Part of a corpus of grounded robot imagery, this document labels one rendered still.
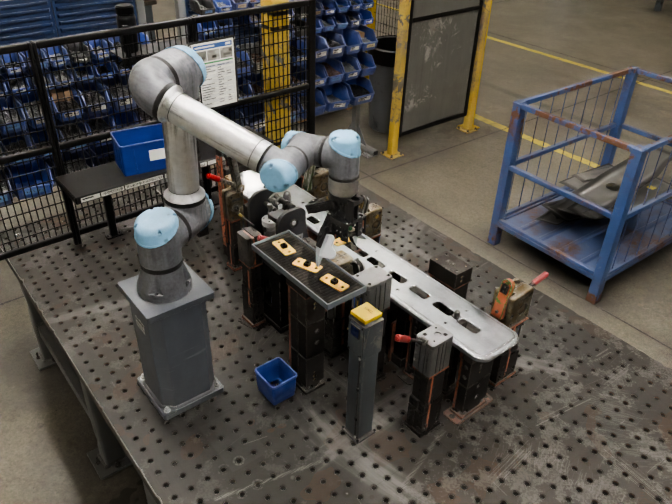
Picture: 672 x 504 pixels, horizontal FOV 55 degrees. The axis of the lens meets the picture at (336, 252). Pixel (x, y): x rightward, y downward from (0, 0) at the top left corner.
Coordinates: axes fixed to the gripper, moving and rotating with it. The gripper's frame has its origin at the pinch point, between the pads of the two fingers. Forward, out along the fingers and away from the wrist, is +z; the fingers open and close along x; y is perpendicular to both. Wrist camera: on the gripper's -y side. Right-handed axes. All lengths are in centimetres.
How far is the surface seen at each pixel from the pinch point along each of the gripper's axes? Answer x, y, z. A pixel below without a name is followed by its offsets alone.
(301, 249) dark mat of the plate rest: 5.6, -18.5, 9.5
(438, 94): 326, -184, 85
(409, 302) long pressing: 25.2, 8.8, 25.5
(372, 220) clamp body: 54, -30, 25
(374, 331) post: -3.6, 17.9, 14.0
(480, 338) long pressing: 26.2, 33.6, 25.4
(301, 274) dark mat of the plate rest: -3.4, -9.4, 9.5
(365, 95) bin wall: 253, -200, 72
